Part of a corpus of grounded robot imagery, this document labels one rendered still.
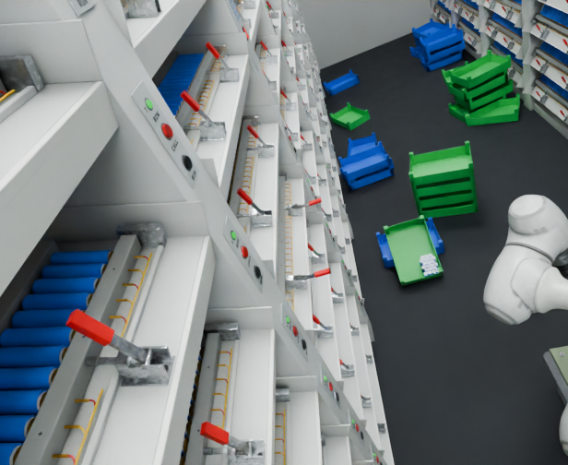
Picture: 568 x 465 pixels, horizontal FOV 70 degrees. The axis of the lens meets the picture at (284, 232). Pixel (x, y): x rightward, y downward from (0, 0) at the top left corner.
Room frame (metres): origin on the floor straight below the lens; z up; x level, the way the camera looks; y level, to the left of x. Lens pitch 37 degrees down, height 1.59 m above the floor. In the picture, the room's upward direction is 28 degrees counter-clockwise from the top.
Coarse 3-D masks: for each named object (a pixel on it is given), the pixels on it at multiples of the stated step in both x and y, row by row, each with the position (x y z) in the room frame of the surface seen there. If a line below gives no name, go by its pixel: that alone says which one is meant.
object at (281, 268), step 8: (280, 176) 1.07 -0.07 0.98; (280, 184) 1.03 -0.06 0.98; (288, 184) 1.05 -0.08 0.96; (280, 192) 0.99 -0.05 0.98; (280, 200) 0.95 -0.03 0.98; (280, 208) 0.92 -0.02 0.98; (280, 216) 0.88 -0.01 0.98; (280, 224) 0.85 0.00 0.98; (280, 232) 0.82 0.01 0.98; (280, 240) 0.79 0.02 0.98; (280, 248) 0.76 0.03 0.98; (288, 248) 0.77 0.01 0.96; (280, 256) 0.74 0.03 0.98; (280, 264) 0.71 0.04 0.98; (280, 272) 0.69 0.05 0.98; (288, 272) 0.69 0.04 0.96; (280, 280) 0.66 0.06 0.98; (280, 288) 0.64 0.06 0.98
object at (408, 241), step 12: (420, 216) 1.44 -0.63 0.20; (384, 228) 1.49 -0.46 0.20; (396, 228) 1.51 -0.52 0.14; (408, 228) 1.48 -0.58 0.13; (420, 228) 1.45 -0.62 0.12; (396, 240) 1.47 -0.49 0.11; (408, 240) 1.43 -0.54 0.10; (420, 240) 1.40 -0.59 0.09; (396, 252) 1.42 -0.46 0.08; (408, 252) 1.39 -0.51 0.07; (420, 252) 1.36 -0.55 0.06; (432, 252) 1.33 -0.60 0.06; (396, 264) 1.37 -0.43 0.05; (408, 264) 1.34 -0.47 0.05; (408, 276) 1.30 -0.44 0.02; (420, 276) 1.27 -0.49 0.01; (432, 276) 1.22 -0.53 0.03
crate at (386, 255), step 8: (432, 224) 1.51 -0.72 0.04; (376, 232) 1.61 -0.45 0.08; (432, 232) 1.49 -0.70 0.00; (384, 240) 1.61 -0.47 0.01; (432, 240) 1.45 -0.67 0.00; (440, 240) 1.35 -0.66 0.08; (384, 248) 1.56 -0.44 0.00; (440, 248) 1.34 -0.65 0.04; (384, 256) 1.43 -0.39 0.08; (392, 256) 1.48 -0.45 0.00; (392, 264) 1.42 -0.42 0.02
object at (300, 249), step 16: (288, 176) 1.09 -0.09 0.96; (288, 192) 1.02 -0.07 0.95; (304, 208) 0.93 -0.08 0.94; (288, 224) 0.88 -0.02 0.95; (304, 224) 0.86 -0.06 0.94; (288, 240) 0.81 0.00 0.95; (304, 240) 0.80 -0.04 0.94; (288, 256) 0.76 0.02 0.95; (304, 256) 0.74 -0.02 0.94; (304, 272) 0.69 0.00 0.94; (304, 304) 0.60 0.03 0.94; (304, 320) 0.56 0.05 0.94
